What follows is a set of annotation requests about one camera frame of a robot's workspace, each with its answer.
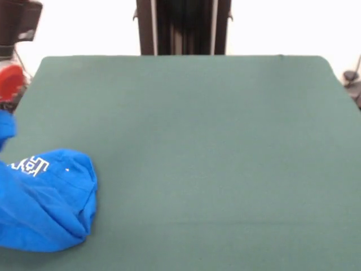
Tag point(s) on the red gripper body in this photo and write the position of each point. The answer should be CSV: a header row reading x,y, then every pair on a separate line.
x,y
9,82

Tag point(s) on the blue printed t-shirt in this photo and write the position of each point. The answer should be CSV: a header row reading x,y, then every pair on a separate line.
x,y
42,203

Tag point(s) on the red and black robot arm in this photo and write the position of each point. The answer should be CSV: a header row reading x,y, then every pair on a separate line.
x,y
17,19

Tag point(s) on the dark green table cloth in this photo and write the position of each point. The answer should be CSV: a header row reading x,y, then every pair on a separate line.
x,y
197,169

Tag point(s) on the black chair base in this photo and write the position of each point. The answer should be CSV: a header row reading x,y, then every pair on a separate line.
x,y
351,75

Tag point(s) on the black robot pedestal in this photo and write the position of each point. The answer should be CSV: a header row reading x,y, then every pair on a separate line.
x,y
183,28

